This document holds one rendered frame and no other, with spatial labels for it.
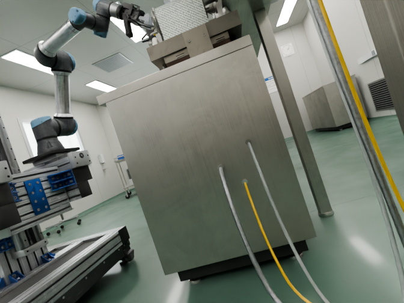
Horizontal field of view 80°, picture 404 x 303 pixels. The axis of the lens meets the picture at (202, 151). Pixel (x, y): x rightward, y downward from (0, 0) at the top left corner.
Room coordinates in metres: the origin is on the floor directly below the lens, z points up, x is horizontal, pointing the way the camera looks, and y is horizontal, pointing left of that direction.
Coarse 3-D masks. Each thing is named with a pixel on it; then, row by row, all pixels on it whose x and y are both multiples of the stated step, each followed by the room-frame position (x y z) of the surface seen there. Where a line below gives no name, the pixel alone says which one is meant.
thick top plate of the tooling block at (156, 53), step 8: (224, 16) 0.96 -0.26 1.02; (232, 16) 0.96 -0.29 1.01; (208, 24) 0.98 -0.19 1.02; (216, 24) 0.97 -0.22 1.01; (224, 24) 0.97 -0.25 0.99; (232, 24) 0.96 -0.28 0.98; (240, 24) 0.96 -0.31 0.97; (216, 32) 0.97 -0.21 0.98; (232, 32) 1.01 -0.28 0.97; (240, 32) 1.04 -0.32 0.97; (168, 40) 1.00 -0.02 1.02; (176, 40) 1.00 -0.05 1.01; (184, 40) 0.99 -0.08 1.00; (152, 48) 1.02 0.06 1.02; (160, 48) 1.01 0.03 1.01; (168, 48) 1.01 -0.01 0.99; (176, 48) 1.00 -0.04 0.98; (184, 48) 1.00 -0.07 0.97; (152, 56) 1.02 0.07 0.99; (160, 56) 1.01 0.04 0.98; (160, 64) 1.08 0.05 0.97
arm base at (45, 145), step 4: (48, 136) 1.44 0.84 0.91; (52, 136) 1.46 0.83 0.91; (56, 136) 1.48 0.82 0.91; (36, 140) 1.44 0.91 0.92; (40, 140) 1.43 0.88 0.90; (44, 140) 1.43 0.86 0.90; (48, 140) 1.44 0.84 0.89; (52, 140) 1.45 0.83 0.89; (56, 140) 1.47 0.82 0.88; (40, 144) 1.42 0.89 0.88; (44, 144) 1.42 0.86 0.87; (48, 144) 1.43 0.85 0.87; (52, 144) 1.44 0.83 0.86; (56, 144) 1.45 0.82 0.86; (60, 144) 1.48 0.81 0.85; (40, 148) 1.41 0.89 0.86; (44, 148) 1.41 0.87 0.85; (48, 148) 1.41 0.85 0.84; (52, 148) 1.42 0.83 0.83; (56, 148) 1.44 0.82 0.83; (60, 148) 1.46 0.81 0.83; (40, 152) 1.41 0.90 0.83
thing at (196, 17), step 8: (200, 8) 1.17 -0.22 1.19; (176, 16) 1.19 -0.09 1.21; (184, 16) 1.19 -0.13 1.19; (192, 16) 1.18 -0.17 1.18; (200, 16) 1.17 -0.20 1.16; (160, 24) 1.21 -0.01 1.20; (168, 24) 1.20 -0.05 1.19; (176, 24) 1.19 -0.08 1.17; (184, 24) 1.19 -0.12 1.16; (192, 24) 1.18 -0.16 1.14; (200, 24) 1.17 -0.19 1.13; (168, 32) 1.20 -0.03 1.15; (176, 32) 1.20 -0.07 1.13
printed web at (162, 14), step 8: (176, 0) 1.20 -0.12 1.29; (184, 0) 1.18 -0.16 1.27; (192, 0) 1.17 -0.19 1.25; (200, 0) 1.17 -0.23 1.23; (160, 8) 1.21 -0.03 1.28; (168, 8) 1.20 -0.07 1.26; (176, 8) 1.19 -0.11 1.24; (184, 8) 1.18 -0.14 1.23; (192, 8) 1.18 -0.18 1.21; (160, 16) 1.20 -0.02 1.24; (168, 16) 1.20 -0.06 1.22
